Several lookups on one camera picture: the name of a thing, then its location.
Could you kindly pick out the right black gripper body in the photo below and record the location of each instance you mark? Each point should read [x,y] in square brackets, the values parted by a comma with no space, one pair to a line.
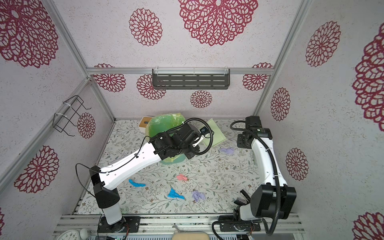
[240,141]

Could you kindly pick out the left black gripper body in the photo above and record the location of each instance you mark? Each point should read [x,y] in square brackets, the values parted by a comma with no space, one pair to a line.
[188,151]

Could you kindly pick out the green bin with bag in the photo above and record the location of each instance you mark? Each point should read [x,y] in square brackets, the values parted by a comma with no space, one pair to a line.
[162,123]

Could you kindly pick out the purple paper scrap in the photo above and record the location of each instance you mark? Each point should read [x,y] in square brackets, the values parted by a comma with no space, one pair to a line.
[197,196]
[227,151]

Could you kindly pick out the light green dustpan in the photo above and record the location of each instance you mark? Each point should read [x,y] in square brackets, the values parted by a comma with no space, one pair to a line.
[218,136]

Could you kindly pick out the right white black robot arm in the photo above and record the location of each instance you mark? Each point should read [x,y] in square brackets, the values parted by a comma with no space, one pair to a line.
[273,198]

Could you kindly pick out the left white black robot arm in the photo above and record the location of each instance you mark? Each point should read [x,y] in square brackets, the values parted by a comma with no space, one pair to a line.
[106,180]

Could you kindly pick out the white wooden-top tissue box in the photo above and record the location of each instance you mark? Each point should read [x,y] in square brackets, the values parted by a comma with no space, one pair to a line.
[143,123]

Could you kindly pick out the pink paper scrap centre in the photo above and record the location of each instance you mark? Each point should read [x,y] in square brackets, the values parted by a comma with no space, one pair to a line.
[181,177]

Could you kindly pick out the blue paper scrap centre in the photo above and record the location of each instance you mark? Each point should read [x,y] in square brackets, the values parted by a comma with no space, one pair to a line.
[173,194]

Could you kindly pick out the blue paper scrap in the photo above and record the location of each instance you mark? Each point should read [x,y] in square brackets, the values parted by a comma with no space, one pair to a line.
[173,194]
[136,185]

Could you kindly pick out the blue paper scrap left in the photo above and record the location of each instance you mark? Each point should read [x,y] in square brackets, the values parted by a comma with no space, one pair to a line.
[136,185]

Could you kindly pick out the black stapler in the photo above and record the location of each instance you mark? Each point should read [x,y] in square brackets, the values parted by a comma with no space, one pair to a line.
[244,200]

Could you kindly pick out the beige object at bottom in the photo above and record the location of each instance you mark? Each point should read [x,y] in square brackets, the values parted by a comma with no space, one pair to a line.
[188,235]

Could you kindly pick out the white round gauge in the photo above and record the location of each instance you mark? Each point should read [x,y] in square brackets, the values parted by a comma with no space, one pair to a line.
[69,235]

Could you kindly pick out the dark grey wall shelf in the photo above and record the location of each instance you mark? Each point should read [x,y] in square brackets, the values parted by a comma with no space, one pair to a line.
[193,79]

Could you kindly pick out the black wire wall rack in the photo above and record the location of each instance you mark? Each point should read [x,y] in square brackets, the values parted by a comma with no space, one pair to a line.
[61,120]

